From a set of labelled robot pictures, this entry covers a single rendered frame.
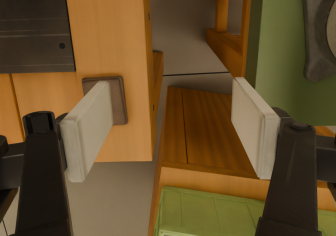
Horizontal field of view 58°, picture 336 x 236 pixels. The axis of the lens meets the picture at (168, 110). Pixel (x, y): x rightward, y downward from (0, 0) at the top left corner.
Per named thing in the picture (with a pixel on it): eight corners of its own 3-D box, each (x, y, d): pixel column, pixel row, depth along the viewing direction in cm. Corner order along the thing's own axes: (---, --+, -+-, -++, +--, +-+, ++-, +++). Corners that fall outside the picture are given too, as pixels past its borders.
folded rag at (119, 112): (128, 122, 62) (126, 128, 59) (90, 124, 62) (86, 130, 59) (123, 74, 58) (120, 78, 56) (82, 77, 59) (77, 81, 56)
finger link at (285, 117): (294, 152, 11) (378, 150, 11) (258, 106, 16) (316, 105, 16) (289, 187, 12) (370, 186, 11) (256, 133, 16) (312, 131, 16)
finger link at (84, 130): (84, 183, 14) (68, 183, 14) (113, 123, 20) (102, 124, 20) (75, 121, 13) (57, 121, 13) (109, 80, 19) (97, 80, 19)
